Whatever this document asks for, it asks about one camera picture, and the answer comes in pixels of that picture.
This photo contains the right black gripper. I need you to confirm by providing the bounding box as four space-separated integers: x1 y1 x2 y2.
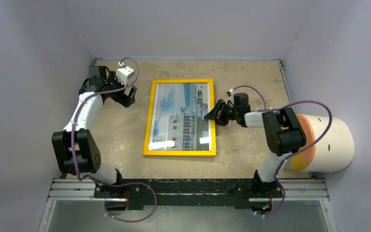
205 99 240 126

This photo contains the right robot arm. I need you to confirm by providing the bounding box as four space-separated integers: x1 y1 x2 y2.
204 93 307 197

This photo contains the aluminium rail frame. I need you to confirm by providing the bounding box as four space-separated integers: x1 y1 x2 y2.
40 61 335 232

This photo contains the white cylinder container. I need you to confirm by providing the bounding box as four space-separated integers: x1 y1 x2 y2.
285 114 355 173

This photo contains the building photo print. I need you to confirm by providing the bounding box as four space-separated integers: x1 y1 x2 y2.
148 82 213 152

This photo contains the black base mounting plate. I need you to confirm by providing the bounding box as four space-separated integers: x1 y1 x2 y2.
94 178 283 210

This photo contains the yellow picture frame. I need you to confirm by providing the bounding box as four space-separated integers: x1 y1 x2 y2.
143 78 217 157

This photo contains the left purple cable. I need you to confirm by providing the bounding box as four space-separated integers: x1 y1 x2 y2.
70 58 158 223

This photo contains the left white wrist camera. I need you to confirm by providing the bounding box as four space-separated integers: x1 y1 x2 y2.
115 66 135 84

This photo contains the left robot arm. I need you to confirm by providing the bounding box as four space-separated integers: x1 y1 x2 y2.
51 63 138 198

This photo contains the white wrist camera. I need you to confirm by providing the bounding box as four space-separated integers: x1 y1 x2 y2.
115 66 135 84
226 88 234 103

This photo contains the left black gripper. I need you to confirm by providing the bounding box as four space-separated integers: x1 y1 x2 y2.
103 72 136 107

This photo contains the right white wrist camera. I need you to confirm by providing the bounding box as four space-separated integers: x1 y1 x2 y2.
226 88 234 103

